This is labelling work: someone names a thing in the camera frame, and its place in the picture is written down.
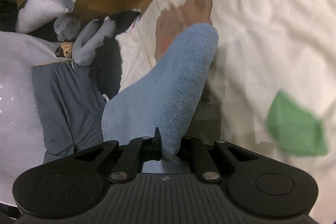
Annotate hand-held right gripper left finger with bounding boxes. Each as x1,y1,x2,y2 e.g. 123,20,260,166
73,127,161,183

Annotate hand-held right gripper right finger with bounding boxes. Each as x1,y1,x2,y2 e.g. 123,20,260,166
180,136,259,182

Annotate blue denim pants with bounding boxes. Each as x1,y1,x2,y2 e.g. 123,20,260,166
101,23,220,174

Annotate black cloth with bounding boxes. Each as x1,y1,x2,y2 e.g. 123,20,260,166
89,11,140,102

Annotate grey neck pillow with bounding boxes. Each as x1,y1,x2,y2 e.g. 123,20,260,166
71,17,117,67

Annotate small plush doll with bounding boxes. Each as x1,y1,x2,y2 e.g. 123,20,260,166
55,42,74,60

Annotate cream bear print blanket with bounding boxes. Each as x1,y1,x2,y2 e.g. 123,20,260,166
115,0,336,189

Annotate clear plastic bag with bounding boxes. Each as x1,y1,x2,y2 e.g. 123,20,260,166
54,15,82,41

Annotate white pillow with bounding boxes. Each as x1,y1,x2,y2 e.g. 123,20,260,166
16,0,75,34

